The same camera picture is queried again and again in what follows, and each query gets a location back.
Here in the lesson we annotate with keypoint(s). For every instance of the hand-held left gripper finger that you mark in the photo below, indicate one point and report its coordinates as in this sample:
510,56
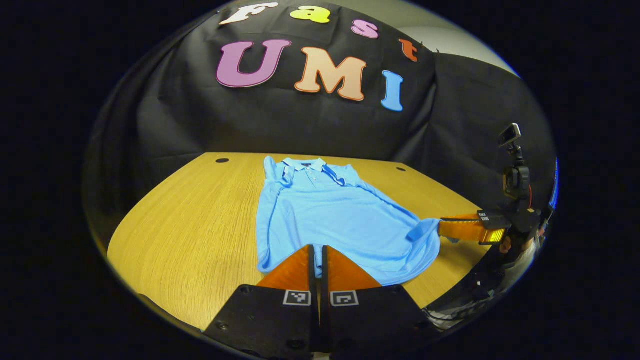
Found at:
324,270
313,270

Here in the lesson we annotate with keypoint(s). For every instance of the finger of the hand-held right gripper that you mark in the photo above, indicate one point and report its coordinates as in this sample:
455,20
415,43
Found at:
460,217
462,231

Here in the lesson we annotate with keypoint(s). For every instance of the light blue polo T-shirt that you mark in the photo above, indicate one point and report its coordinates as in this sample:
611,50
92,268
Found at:
340,220

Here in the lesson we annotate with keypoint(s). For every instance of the black backdrop cloth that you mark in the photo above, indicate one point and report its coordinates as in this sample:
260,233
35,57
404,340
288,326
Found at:
300,125

